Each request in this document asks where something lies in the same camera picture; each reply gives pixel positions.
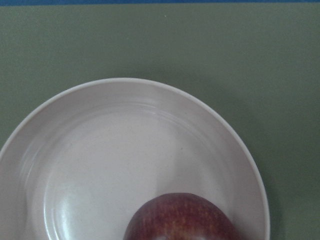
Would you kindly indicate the red apple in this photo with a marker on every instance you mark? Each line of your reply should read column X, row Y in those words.
column 180, row 216

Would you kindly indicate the pink plate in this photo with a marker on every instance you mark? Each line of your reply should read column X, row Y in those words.
column 80, row 165

